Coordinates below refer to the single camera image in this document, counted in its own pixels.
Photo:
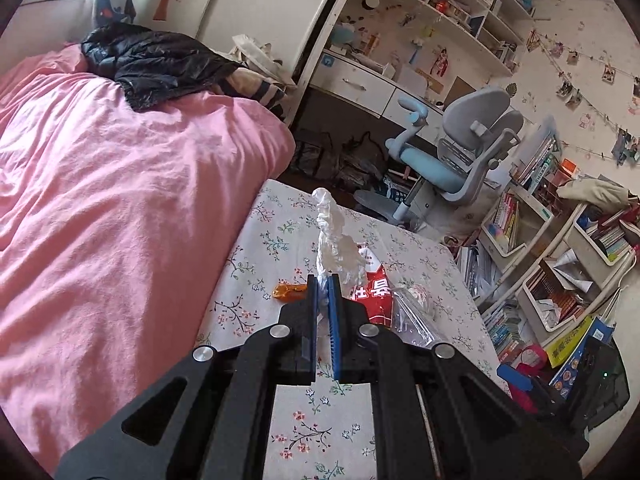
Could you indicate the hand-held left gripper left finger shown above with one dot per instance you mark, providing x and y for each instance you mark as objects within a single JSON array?
[{"x": 312, "y": 312}]

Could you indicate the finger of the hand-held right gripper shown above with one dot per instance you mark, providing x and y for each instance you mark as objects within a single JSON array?
[{"x": 512, "y": 377}]

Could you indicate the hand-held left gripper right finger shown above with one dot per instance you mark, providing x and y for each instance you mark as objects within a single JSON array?
[{"x": 334, "y": 320}]

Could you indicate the red snack bag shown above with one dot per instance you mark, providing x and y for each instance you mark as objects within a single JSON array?
[{"x": 372, "y": 297}]

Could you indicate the clear crinkled plastic wrapper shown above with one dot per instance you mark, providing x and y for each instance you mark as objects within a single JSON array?
[{"x": 332, "y": 240}]

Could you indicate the red cloth item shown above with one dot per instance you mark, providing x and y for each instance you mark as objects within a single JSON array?
[{"x": 530, "y": 360}]

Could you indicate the orange candy wrapper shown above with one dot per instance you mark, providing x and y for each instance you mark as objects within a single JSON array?
[{"x": 287, "y": 292}]

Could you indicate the pile of books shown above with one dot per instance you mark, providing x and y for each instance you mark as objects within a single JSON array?
[{"x": 510, "y": 330}]

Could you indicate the yellow book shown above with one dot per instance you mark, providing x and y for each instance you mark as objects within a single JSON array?
[{"x": 575, "y": 342}]

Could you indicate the clear plastic bag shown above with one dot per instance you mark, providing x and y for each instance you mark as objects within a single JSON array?
[{"x": 412, "y": 315}]

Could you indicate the floral tablecloth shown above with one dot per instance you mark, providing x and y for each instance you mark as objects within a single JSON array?
[{"x": 280, "y": 240}]

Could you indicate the white bookshelf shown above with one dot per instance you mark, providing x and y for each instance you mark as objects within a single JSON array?
[
  {"x": 520, "y": 220},
  {"x": 560, "y": 280}
]

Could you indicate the dark bags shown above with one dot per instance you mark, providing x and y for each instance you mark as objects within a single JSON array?
[{"x": 325, "y": 160}]

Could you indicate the beige cloth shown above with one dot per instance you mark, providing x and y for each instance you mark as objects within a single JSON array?
[{"x": 595, "y": 192}]

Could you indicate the striped pillow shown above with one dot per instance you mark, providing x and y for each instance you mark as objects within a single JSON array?
[{"x": 260, "y": 90}]

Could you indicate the white desk with hutch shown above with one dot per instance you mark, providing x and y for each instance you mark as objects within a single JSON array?
[{"x": 350, "y": 80}]

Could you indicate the pink blanket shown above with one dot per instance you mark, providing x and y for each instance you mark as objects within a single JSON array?
[{"x": 100, "y": 210}]

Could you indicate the grey and blue desk chair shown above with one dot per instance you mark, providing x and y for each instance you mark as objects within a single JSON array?
[{"x": 465, "y": 120}]

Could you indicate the white tote bag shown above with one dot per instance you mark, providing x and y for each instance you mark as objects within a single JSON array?
[{"x": 255, "y": 52}]

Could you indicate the photo garland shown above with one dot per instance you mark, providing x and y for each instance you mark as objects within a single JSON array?
[{"x": 575, "y": 90}]

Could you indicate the black puffer jacket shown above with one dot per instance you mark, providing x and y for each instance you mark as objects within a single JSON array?
[{"x": 150, "y": 60}]

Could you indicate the white wardrobe with tree print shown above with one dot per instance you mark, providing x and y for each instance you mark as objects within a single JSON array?
[{"x": 240, "y": 0}]

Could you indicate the blue patterned pillow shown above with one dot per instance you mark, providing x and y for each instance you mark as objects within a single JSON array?
[{"x": 115, "y": 2}]

